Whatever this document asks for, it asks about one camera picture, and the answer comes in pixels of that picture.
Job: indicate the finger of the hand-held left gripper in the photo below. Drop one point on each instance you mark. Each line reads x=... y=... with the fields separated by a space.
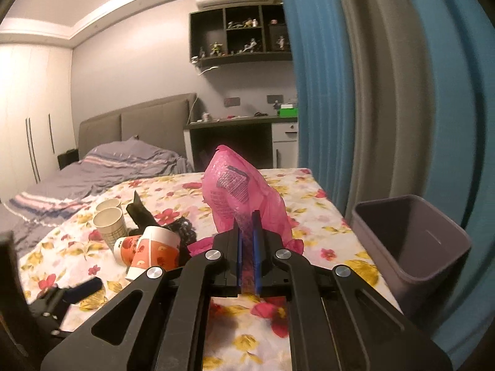
x=83 y=289

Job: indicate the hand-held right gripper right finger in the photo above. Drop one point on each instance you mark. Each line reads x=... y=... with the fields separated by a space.
x=256 y=255

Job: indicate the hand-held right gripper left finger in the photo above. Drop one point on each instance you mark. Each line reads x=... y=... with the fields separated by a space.
x=239 y=262

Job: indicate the orange printed paper cup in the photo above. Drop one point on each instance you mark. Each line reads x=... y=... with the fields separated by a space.
x=123 y=251
x=154 y=251

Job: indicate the checked paper cup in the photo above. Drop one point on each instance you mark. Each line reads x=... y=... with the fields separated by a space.
x=109 y=205
x=112 y=232

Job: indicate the pink plastic bag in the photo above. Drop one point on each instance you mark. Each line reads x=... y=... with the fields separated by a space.
x=232 y=185

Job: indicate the black plastic bag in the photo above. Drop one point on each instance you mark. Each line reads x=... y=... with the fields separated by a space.
x=141 y=212

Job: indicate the grey plastic bin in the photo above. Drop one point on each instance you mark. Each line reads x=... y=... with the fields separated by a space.
x=406 y=274

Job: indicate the floral tablecloth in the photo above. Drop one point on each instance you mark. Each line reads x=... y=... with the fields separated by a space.
x=325 y=216

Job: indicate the grey striped duvet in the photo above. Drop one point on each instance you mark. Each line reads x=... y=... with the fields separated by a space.
x=77 y=177

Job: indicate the white drawer cabinet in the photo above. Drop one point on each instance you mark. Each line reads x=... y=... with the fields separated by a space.
x=284 y=139

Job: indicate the black nightstand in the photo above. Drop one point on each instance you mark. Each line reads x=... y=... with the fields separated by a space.
x=67 y=159

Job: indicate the dark desk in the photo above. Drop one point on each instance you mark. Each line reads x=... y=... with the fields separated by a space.
x=232 y=120

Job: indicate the green box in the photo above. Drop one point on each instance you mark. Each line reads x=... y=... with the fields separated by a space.
x=288 y=113

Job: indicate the grey upholstered bed headboard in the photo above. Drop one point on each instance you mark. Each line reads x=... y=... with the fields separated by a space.
x=154 y=123

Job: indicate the blue curtain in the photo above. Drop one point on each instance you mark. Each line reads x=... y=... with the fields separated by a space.
x=317 y=85
x=464 y=123

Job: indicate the white wardrobe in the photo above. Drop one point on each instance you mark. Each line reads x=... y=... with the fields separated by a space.
x=38 y=104

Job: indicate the grey curtain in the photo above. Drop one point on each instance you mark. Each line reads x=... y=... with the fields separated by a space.
x=386 y=104

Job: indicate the row of toy figurines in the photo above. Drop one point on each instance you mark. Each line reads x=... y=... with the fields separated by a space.
x=214 y=48

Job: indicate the dark wall socket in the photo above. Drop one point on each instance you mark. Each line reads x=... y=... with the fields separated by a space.
x=274 y=99
x=232 y=102

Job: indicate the dark wall shelf unit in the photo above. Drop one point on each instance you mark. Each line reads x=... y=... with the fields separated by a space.
x=207 y=34

